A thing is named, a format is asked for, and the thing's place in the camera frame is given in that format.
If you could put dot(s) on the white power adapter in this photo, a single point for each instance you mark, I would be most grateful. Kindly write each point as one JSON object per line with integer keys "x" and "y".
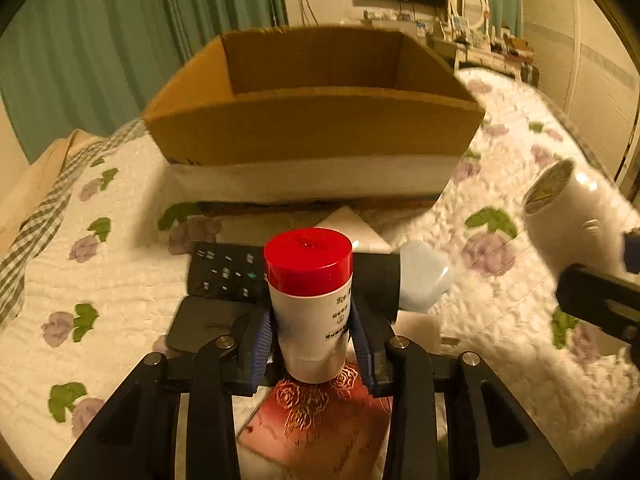
{"x": 350, "y": 232}

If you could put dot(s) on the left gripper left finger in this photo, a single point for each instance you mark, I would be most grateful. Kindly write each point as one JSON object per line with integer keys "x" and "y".
{"x": 134, "y": 434}

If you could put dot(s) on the pink floral card box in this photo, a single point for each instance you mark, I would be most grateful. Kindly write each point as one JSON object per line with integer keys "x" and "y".
{"x": 334, "y": 430}

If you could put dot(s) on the white vanity table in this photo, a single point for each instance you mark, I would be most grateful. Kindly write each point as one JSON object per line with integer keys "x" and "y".
{"x": 459, "y": 56}

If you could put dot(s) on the oval vanity mirror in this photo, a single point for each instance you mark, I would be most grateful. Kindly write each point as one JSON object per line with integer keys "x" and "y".
{"x": 470, "y": 14}

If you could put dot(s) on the beige pillow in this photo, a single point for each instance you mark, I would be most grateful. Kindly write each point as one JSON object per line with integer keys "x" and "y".
{"x": 38, "y": 180}

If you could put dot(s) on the pale blue earbud case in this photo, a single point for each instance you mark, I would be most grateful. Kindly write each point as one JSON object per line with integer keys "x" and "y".
{"x": 425, "y": 274}

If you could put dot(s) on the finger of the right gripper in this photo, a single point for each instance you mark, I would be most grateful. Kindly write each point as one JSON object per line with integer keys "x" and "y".
{"x": 607, "y": 302}
{"x": 631, "y": 251}

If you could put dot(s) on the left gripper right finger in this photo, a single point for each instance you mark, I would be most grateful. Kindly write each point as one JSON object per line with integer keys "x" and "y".
{"x": 452, "y": 417}

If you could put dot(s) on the red capped white bottle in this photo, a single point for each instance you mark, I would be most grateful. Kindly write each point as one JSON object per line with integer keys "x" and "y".
{"x": 309, "y": 274}

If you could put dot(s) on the black square device box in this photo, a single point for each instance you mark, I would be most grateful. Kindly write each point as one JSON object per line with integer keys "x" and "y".
{"x": 199, "y": 320}

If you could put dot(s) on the black remote control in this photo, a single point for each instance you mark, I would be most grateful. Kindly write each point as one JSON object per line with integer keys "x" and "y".
{"x": 228, "y": 272}

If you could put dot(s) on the open cardboard box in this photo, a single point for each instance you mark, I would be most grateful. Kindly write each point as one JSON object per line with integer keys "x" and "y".
{"x": 297, "y": 115}

